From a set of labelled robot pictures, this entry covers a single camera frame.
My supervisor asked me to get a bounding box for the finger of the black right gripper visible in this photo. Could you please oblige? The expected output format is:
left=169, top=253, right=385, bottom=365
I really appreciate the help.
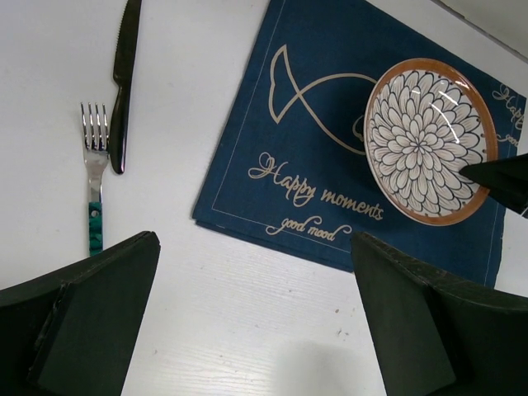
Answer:
left=460, top=153, right=528, bottom=214

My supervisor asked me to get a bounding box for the blue cloth placemat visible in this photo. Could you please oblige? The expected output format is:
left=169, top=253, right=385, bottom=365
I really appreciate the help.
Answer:
left=192, top=1, right=526, bottom=286

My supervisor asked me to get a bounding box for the fork with teal handle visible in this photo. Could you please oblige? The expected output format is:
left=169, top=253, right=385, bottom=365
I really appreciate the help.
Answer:
left=80, top=102, right=110, bottom=256

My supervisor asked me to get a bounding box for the floral ceramic plate orange rim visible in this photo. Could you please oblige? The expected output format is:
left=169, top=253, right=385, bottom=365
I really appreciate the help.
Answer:
left=364, top=58, right=498, bottom=226

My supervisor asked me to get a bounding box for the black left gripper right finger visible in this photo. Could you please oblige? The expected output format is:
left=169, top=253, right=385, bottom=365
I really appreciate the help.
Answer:
left=351, top=232, right=527, bottom=395

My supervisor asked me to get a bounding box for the black table knife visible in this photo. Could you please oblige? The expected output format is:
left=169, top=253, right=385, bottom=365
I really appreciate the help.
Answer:
left=109, top=0, right=143, bottom=175

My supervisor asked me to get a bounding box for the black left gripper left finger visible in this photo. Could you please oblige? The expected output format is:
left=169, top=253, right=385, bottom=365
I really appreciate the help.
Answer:
left=1, top=231, right=161, bottom=395

